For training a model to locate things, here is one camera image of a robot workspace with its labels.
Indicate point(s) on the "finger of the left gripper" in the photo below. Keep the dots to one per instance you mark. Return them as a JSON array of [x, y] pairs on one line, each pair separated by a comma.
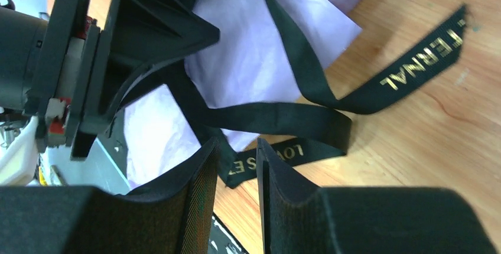
[[142, 36]]

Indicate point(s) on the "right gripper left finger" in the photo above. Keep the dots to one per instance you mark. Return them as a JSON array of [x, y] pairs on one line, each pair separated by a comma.
[[170, 214]]

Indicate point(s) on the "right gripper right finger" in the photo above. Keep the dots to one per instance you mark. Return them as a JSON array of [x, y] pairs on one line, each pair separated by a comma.
[[299, 216]]

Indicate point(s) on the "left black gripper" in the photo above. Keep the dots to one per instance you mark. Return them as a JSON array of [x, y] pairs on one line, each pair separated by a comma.
[[59, 72]]

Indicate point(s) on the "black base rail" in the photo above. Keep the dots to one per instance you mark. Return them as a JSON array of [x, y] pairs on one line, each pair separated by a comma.
[[221, 240]]

